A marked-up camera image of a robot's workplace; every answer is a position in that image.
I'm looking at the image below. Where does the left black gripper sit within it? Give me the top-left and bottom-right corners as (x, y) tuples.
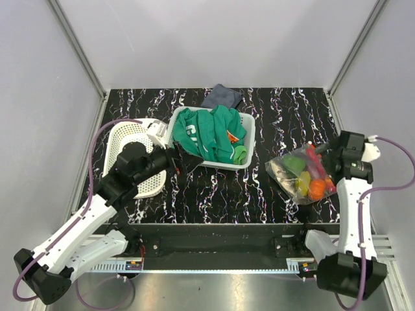
(134, 137), (204, 185)

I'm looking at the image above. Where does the red fake chili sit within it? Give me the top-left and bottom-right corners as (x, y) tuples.
(305, 141), (336, 193)

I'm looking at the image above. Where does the clear zip top bag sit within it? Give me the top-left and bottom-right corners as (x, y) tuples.
(265, 142), (337, 205)

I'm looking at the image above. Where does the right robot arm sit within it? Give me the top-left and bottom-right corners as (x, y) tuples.
(294, 131), (387, 300)

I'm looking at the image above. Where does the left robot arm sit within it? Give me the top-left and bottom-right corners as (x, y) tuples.
(14, 142), (203, 305)

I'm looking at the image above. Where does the green fake pepper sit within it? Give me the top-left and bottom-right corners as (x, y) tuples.
(281, 155), (306, 176)

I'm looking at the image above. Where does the orange fake pumpkin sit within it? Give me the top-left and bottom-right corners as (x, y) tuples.
(308, 179), (326, 201)

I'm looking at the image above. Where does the yellow fake fruit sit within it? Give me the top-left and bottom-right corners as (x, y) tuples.
(296, 171), (312, 197)

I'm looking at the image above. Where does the green garment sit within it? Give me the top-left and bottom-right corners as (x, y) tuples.
(172, 106), (247, 165)

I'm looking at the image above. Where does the white basket with clothes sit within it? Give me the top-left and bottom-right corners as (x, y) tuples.
(167, 106), (255, 171)

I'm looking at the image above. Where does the light green cloth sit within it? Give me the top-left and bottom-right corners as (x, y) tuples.
(233, 145), (247, 165)

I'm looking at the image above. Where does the white perforated basket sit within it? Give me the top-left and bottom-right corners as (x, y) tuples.
(102, 118), (168, 200)

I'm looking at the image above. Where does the grey folded cloth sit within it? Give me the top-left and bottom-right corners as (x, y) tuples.
(201, 84), (243, 109)

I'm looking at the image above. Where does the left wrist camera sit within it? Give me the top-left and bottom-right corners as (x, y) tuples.
(147, 119), (168, 148)

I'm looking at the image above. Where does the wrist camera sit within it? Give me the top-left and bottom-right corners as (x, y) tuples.
(361, 135), (381, 163)
(147, 119), (168, 148)

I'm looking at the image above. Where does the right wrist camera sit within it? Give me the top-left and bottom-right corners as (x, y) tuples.
(361, 135), (381, 163)

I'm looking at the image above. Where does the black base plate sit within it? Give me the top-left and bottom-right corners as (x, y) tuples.
(64, 222), (374, 271)

